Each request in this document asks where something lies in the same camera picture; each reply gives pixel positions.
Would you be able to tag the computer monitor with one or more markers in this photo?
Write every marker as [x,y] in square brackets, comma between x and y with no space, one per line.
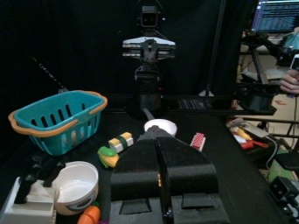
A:
[276,16]

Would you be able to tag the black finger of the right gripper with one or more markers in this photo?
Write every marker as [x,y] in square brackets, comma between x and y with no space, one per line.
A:
[144,51]
[153,51]

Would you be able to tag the white box with black clamp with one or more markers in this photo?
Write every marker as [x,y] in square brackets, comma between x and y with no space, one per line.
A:
[29,207]

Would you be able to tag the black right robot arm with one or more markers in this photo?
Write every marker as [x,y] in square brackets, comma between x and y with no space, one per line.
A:
[146,87]

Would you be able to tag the white bowl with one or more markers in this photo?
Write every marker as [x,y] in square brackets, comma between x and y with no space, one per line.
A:
[76,186]

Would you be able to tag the black box device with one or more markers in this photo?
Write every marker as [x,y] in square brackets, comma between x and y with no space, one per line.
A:
[284,189]

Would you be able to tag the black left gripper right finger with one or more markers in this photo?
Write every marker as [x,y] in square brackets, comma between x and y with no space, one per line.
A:
[190,172]

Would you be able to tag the red white striped toy piece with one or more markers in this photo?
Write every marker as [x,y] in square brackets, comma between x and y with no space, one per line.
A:
[197,141]

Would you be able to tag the red yellow tool pile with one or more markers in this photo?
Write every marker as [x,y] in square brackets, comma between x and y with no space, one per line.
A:
[248,137]

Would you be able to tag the toy egg sushi green band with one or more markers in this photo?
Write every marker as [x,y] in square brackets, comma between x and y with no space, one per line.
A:
[120,142]

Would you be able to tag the teal basket with orange rim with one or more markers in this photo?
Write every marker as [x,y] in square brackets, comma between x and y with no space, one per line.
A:
[57,116]

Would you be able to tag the yellow toy corn green husk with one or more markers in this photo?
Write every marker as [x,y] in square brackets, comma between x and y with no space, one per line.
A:
[106,157]

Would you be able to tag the orange toy carrot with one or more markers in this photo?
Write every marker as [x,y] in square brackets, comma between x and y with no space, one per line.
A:
[89,215]

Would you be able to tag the black metal frame pole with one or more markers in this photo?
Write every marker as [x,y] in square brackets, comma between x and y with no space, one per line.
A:
[214,46]

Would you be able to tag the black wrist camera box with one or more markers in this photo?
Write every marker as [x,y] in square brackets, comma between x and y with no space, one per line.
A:
[149,17]

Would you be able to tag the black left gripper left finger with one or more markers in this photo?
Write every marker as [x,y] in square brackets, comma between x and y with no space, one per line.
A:
[133,172]

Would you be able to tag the person's hand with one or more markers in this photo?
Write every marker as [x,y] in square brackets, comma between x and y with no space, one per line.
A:
[289,82]

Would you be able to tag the white round plate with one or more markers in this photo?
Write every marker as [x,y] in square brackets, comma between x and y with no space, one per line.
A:
[162,125]

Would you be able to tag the white phone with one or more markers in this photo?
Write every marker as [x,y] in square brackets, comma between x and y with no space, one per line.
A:
[295,61]

